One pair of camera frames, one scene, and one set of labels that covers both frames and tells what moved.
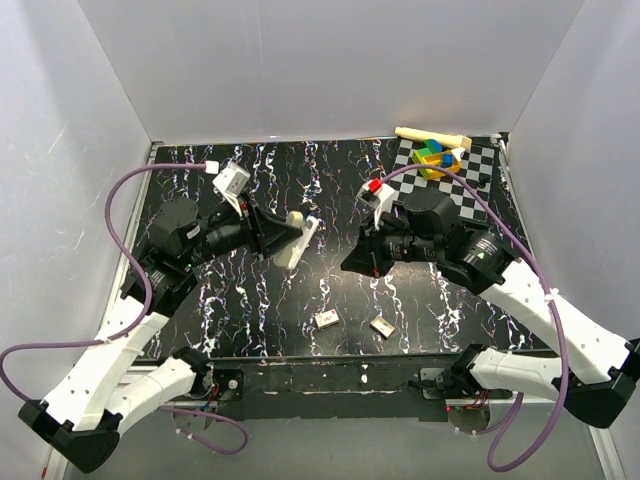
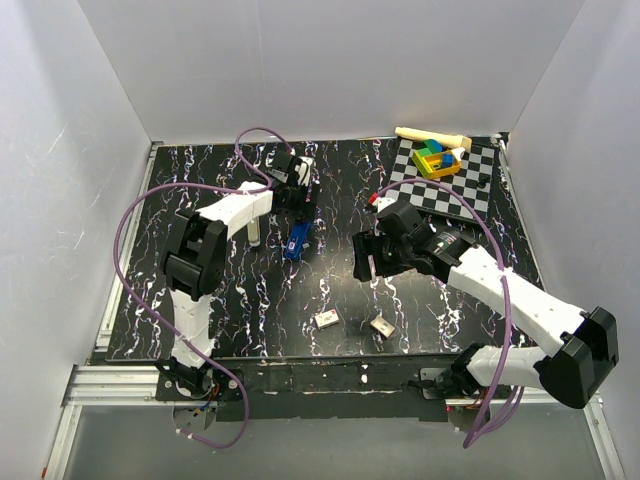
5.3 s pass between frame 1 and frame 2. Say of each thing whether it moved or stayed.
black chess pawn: stayed
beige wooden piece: stayed
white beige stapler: moved
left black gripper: moved
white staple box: stayed
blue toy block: stayed
